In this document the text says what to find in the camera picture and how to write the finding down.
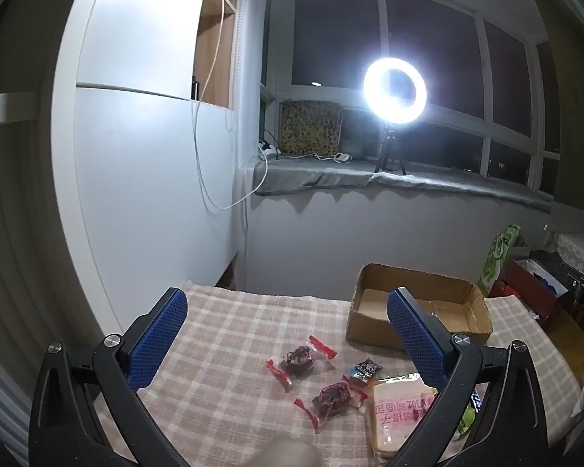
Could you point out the black tripod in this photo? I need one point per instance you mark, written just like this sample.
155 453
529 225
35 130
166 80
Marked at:
389 151

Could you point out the green paper bag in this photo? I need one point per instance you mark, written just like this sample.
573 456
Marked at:
496 262

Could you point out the white wall pipe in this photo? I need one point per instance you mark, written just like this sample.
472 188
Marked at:
245 233

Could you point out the grey windowsill cloth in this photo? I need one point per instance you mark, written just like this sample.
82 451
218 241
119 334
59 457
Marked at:
321 177

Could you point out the wooden shelf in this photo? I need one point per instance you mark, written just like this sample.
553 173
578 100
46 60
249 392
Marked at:
214 73

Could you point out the white wardrobe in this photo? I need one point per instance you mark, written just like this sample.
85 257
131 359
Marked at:
141 180

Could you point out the black candy packet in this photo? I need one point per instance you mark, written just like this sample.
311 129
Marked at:
368 367

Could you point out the white lace cloth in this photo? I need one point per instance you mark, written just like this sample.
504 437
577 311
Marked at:
574 250

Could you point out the leopard print cushion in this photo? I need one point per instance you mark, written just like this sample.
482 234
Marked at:
311 129

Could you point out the pink plaid blanket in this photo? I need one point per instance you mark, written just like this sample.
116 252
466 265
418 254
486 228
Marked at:
253 331

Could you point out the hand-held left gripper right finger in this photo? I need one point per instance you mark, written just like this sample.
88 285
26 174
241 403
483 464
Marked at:
418 338

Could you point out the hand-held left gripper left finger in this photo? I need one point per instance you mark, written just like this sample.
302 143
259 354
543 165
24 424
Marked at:
158 335

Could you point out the white framed window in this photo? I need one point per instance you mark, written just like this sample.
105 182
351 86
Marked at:
467 124

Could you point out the brown cake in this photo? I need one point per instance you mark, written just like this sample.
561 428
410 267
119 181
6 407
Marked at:
331 396
299 360

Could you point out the pink bread packet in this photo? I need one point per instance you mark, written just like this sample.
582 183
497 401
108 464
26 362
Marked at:
394 423

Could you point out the red cardboard box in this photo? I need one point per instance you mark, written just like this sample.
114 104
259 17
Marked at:
530 292

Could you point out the white power strip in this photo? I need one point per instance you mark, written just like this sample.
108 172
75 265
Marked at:
267 148

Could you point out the small white charger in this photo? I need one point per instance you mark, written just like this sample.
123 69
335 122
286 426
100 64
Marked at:
343 157

